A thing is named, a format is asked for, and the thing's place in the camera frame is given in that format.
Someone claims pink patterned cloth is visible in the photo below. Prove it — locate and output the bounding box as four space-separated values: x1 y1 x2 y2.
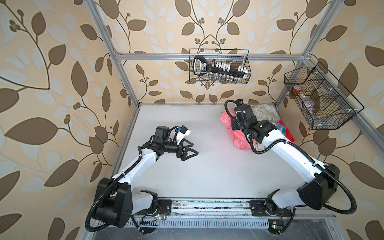
220 109 265 151

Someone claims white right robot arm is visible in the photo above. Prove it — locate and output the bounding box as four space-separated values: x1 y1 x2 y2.
230 100 340 216

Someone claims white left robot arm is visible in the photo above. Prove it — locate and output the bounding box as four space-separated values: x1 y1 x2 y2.
85 126 199 232

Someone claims cream green printed cloth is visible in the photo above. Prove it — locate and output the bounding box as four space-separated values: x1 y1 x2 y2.
251 104 281 125

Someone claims red cloth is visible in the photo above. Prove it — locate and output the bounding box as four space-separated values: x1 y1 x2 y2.
276 120 295 143

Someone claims black white tool in basket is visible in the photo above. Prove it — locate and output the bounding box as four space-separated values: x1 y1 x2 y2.
189 55 252 80

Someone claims red item in right basket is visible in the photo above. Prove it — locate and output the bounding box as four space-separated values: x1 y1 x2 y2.
292 85 302 95

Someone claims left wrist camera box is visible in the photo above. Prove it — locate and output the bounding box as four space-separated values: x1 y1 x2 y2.
176 126 191 145

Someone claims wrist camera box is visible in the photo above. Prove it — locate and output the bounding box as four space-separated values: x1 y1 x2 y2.
236 99 244 106
176 126 191 145

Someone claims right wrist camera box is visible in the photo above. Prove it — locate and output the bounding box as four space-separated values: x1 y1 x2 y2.
236 99 244 106

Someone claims black wire basket back wall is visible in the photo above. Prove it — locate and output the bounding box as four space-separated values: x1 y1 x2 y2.
189 48 252 84

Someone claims black wire basket wall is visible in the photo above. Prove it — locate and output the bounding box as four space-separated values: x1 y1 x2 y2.
189 48 252 84
284 62 364 130

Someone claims metal base rail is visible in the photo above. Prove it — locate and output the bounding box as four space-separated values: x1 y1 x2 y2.
134 198 336 229

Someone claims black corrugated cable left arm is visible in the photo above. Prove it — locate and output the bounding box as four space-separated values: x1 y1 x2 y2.
84 146 143 233

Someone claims black wire basket right wall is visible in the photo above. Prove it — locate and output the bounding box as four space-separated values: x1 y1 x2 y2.
284 62 364 130

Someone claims aluminium frame back bar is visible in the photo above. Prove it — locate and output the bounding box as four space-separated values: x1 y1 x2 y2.
115 52 305 62

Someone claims aluminium frame post right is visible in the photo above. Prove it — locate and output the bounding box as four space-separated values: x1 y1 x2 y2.
274 0 344 107

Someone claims aluminium frame post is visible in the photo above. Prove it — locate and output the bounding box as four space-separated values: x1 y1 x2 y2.
85 0 140 109
274 0 344 107

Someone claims aluminium frame post left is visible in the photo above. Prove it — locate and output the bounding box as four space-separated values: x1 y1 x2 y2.
85 0 140 109

